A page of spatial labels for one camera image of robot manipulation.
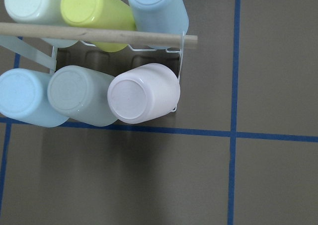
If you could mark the pink plastic cup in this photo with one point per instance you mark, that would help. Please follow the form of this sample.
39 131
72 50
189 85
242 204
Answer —
144 93

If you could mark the grey plastic cup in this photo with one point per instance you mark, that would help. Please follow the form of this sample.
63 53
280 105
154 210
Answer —
81 94

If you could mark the yellow plastic cup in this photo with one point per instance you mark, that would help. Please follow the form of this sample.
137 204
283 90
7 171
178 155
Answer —
101 14

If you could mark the light blue plastic cup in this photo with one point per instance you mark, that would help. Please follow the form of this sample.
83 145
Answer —
23 97

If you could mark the pale green plastic cup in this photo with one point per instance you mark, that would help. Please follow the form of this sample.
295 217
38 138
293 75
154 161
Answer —
41 12

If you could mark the white wire cup rack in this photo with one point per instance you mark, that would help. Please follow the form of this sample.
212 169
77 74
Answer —
49 48

